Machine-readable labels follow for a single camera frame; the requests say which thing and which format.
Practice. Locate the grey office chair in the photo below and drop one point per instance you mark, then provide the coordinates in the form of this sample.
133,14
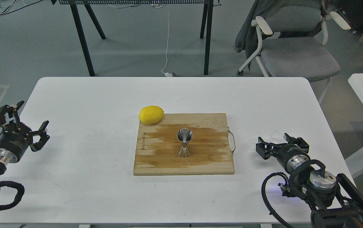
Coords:
287,38

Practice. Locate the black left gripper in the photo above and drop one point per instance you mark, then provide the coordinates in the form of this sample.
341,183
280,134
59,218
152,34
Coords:
14,140

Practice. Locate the small clear glass cup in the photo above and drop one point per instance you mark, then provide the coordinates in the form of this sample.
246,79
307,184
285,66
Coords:
278,137

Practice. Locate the steel double jigger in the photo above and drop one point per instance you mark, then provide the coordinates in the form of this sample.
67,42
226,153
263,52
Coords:
184,135

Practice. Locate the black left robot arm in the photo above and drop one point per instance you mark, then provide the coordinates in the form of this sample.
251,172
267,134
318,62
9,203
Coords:
19,187

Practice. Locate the wooden cutting board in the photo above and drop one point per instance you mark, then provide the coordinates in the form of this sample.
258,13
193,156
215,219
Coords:
157,146

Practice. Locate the black metal rack table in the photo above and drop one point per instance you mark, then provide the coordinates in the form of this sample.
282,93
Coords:
133,29

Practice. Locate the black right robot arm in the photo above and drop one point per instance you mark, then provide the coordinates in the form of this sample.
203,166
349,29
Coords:
334,200

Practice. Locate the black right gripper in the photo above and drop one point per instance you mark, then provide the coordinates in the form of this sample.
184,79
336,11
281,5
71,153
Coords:
289,156

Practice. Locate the yellow lemon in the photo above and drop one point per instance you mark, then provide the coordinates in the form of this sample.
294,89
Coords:
151,114

